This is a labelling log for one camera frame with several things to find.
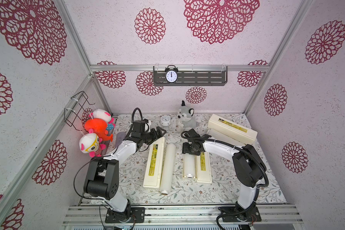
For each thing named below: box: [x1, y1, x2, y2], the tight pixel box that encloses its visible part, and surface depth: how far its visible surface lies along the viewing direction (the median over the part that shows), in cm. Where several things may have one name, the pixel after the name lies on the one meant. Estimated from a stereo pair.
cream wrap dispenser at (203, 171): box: [182, 151, 213, 184], surface depth 89 cm
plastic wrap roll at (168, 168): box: [160, 142, 177, 196], surface depth 87 cm
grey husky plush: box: [176, 100, 196, 134], surface depth 99 cm
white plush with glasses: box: [79, 132, 107, 158], surface depth 82 cm
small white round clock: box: [160, 115, 172, 127], surface depth 115 cm
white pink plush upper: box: [89, 108, 116, 129], surface depth 97 cm
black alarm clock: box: [164, 64, 179, 84], surface depth 92 cm
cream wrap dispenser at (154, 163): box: [142, 137, 166, 189], surface depth 85 cm
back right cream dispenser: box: [207, 113, 258, 144], surface depth 104 cm
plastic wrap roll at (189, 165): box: [184, 153, 196, 179], surface depth 86 cm
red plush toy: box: [84, 117, 115, 142], surface depth 92 cm
